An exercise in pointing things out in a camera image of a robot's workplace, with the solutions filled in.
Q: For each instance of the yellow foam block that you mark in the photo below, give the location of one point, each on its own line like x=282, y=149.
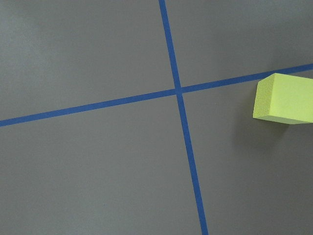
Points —
x=284, y=99

